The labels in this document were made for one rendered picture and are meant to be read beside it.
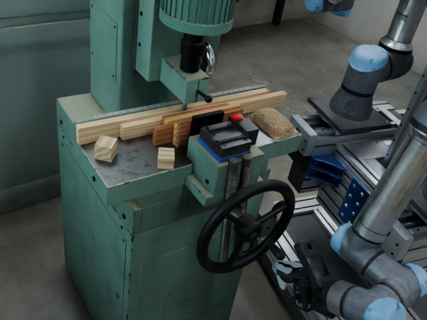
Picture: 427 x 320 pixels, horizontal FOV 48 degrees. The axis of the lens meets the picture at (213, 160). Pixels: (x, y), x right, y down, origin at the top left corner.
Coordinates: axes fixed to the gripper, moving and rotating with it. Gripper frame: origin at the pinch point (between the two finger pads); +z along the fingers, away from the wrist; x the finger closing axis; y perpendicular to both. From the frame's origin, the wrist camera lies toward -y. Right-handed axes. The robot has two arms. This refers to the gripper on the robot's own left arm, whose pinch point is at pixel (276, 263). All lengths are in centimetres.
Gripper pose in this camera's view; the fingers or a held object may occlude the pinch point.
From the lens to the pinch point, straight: 125.7
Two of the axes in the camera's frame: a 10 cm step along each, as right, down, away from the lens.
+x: 8.3, -2.3, 5.1
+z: -5.4, -0.9, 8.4
